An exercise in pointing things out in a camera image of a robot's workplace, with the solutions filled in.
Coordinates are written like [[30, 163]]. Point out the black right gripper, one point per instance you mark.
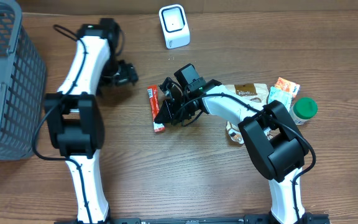
[[173, 101]]

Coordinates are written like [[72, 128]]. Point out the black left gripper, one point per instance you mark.
[[127, 74]]

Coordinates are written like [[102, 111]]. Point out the red snack packet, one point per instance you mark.
[[153, 98]]

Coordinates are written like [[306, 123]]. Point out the white snack bag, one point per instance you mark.
[[256, 92]]

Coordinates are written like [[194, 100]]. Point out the small orange box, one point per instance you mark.
[[287, 86]]

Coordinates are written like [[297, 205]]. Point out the teal snack pouch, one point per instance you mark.
[[284, 97]]

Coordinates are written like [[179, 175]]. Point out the green lidded jar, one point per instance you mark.
[[303, 110]]

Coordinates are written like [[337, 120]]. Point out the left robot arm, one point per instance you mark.
[[73, 117]]

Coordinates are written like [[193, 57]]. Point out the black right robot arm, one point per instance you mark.
[[274, 144]]

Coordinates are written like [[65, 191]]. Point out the white barcode scanner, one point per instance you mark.
[[174, 26]]

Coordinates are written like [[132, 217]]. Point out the grey plastic mesh basket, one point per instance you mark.
[[22, 85]]

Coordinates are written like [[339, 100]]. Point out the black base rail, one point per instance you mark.
[[308, 218]]

